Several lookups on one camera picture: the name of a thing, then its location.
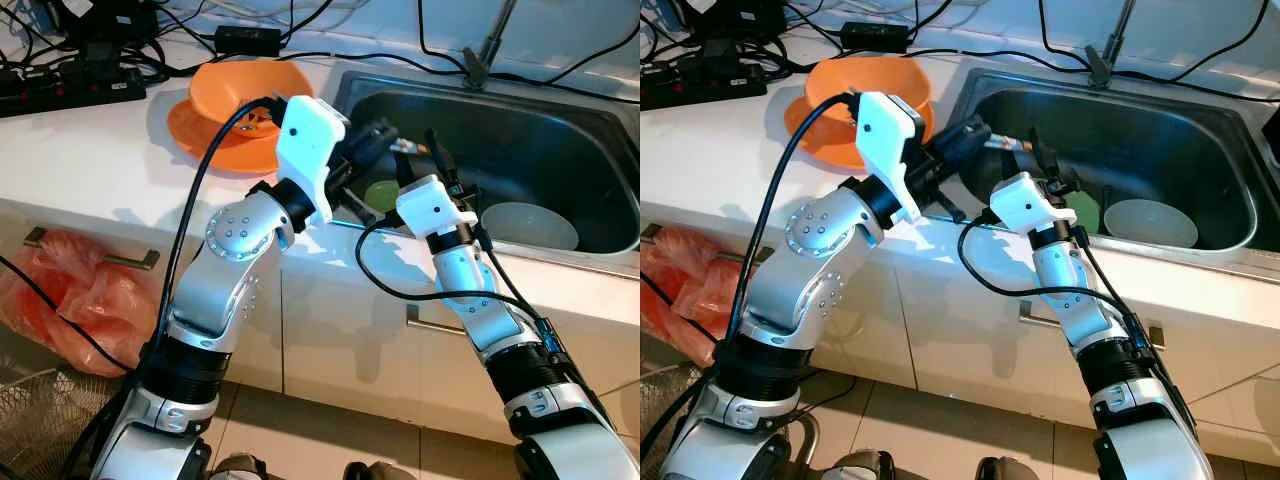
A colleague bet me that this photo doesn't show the green plate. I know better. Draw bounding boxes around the green plate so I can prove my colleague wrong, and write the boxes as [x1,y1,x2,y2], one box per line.
[1065,190,1101,236]
[362,180,406,216]

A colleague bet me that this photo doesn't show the orange plastic bowl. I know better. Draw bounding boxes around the orange plastic bowl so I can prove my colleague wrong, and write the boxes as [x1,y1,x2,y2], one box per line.
[806,55,933,126]
[189,58,315,131]

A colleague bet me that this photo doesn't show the grey bowl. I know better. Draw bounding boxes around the grey bowl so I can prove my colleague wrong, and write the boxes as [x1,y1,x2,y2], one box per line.
[480,203,580,251]
[1104,198,1199,249]

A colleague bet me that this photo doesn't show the dark metal faucet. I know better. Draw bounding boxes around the dark metal faucet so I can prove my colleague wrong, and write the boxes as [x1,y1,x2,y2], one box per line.
[1085,0,1141,86]
[463,0,521,89]

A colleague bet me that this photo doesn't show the stainless steel sink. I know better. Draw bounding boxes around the stainless steel sink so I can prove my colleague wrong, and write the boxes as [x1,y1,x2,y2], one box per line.
[325,70,640,263]
[940,68,1280,266]

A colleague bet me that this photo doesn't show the orange plastic plate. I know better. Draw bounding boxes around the orange plastic plate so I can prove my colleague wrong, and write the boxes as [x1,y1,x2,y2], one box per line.
[783,92,936,169]
[166,95,301,174]

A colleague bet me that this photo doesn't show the black power adapter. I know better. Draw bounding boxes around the black power adapter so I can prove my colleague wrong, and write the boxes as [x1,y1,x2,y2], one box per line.
[215,25,284,56]
[840,22,911,53]

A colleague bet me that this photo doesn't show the white cabinet door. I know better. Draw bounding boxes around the white cabinet door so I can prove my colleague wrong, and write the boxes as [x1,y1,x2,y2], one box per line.
[0,205,283,396]
[640,205,898,391]
[282,250,640,446]
[897,250,1280,466]

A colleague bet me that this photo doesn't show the black power strip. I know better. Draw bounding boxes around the black power strip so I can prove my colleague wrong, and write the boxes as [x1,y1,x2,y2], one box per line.
[0,62,148,119]
[640,60,771,111]

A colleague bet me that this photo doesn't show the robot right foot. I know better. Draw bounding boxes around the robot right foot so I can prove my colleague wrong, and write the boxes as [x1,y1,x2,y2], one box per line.
[978,458,1041,480]
[345,462,416,480]

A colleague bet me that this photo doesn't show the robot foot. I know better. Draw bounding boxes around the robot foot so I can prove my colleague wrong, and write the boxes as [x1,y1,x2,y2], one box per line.
[835,450,901,480]
[978,458,1041,480]
[345,462,416,480]
[215,455,271,480]

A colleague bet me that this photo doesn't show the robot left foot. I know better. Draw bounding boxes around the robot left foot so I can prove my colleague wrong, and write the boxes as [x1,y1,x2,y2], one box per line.
[215,455,271,480]
[835,450,901,480]

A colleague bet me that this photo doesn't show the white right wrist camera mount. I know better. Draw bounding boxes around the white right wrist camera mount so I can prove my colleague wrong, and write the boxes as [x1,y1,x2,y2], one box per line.
[396,175,477,238]
[990,172,1067,236]

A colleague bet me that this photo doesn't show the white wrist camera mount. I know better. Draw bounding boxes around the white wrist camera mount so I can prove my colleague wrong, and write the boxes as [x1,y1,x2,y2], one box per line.
[990,172,1067,236]
[274,95,351,226]
[396,175,477,238]
[855,92,927,226]

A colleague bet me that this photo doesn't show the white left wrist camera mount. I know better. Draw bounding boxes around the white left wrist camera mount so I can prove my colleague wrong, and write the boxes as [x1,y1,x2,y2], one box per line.
[855,92,927,226]
[274,95,351,226]

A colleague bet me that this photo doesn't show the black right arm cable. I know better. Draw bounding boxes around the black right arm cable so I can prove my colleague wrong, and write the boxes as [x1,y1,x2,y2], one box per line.
[958,215,1141,336]
[355,212,561,361]

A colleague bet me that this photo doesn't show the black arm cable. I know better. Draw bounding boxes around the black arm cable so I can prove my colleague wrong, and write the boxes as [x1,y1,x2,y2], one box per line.
[355,212,561,361]
[55,95,286,480]
[958,215,1141,336]
[640,92,863,461]

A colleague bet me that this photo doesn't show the black wall cable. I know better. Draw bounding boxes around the black wall cable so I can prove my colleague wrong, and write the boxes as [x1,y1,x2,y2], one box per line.
[1115,0,1271,81]
[416,0,469,71]
[1038,0,1091,69]
[490,5,640,86]

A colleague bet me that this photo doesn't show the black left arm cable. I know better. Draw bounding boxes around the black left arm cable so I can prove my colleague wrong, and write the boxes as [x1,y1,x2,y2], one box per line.
[640,92,863,461]
[55,95,286,480]

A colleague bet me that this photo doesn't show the wire mesh basket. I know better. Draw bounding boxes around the wire mesh basket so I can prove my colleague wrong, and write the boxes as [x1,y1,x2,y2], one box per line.
[640,360,701,451]
[0,365,113,480]

